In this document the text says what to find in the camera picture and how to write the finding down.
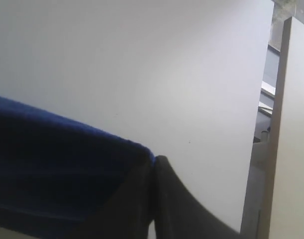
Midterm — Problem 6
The blue microfiber towel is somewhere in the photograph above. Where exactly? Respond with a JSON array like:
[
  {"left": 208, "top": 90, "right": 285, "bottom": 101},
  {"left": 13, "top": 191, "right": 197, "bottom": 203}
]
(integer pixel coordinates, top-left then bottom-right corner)
[{"left": 0, "top": 97, "right": 149, "bottom": 239}]

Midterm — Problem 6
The white partition panel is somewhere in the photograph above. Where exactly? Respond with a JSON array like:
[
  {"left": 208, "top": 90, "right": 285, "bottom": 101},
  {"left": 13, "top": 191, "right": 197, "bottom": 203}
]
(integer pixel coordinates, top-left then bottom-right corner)
[{"left": 241, "top": 17, "right": 304, "bottom": 239}]

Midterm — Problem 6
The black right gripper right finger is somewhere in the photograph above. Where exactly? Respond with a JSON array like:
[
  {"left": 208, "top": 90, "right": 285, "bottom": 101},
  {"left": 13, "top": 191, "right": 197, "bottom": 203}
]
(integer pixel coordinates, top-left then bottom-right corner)
[{"left": 154, "top": 156, "right": 242, "bottom": 239}]

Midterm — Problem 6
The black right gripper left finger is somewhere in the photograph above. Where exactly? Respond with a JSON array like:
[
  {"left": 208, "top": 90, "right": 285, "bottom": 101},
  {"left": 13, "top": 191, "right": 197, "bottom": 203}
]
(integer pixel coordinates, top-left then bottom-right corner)
[{"left": 87, "top": 149, "right": 157, "bottom": 239}]

